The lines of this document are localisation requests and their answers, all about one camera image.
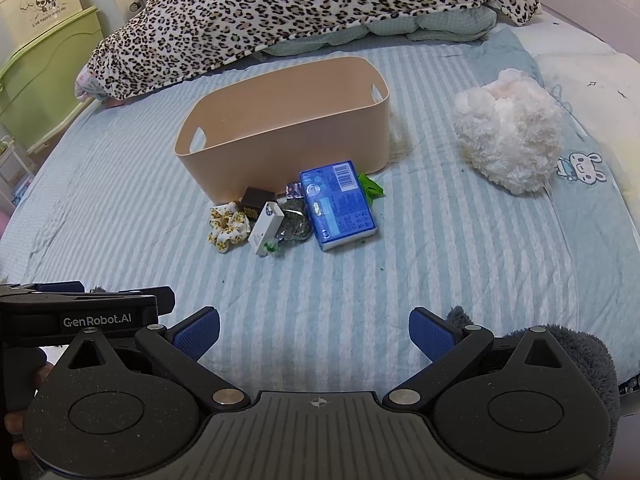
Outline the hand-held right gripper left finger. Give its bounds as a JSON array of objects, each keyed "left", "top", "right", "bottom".
[{"left": 65, "top": 306, "right": 252, "bottom": 413}]

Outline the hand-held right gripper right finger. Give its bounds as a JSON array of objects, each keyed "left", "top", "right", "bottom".
[{"left": 382, "top": 307, "right": 568, "bottom": 413}]

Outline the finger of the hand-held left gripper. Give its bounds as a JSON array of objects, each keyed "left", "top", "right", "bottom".
[{"left": 0, "top": 281, "right": 177, "bottom": 317}]

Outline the person's left hand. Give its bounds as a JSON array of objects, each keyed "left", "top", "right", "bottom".
[{"left": 4, "top": 361, "right": 55, "bottom": 461}]

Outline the blue striped bedsheet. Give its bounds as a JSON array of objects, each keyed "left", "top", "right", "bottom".
[{"left": 0, "top": 27, "right": 640, "bottom": 411}]

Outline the yellow floral scrunchie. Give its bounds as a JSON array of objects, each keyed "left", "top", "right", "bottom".
[{"left": 208, "top": 201, "right": 252, "bottom": 253}]

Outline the cluttered side shelf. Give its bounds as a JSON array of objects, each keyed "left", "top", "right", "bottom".
[{"left": 0, "top": 135, "right": 36, "bottom": 211}]

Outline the small white box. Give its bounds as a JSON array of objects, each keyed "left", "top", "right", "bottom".
[{"left": 248, "top": 201, "right": 285, "bottom": 257}]

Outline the small dark brown box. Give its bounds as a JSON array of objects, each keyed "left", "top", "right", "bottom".
[{"left": 240, "top": 186, "right": 277, "bottom": 221}]

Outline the blue tissue packet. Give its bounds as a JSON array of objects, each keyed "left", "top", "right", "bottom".
[{"left": 299, "top": 160, "right": 378, "bottom": 252}]

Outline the green candy wrapper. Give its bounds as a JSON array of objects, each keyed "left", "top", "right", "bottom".
[{"left": 357, "top": 172, "right": 386, "bottom": 201}]

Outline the grey fleece sleeve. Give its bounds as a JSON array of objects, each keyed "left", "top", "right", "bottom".
[{"left": 445, "top": 305, "right": 621, "bottom": 480}]

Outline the beige plastic basket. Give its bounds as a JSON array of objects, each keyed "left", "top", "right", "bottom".
[{"left": 174, "top": 56, "right": 390, "bottom": 201}]

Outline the pink floral pillow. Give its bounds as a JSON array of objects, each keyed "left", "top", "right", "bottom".
[{"left": 75, "top": 67, "right": 127, "bottom": 109}]

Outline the white plush toy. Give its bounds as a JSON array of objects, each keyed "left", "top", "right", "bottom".
[{"left": 452, "top": 68, "right": 563, "bottom": 196}]

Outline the green bed footboard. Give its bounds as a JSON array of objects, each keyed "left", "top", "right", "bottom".
[{"left": 0, "top": 6, "right": 104, "bottom": 157}]

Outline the cream cartoon cabinet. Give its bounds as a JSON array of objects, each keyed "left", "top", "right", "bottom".
[{"left": 0, "top": 0, "right": 84, "bottom": 66}]

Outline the white padded quilt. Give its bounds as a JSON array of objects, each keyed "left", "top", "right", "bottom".
[{"left": 510, "top": 2, "right": 640, "bottom": 196}]

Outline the green checked quilt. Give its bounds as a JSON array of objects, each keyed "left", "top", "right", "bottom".
[{"left": 262, "top": 2, "right": 498, "bottom": 57}]

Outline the leopard print blanket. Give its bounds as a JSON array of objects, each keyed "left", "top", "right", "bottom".
[{"left": 75, "top": 0, "right": 542, "bottom": 102}]

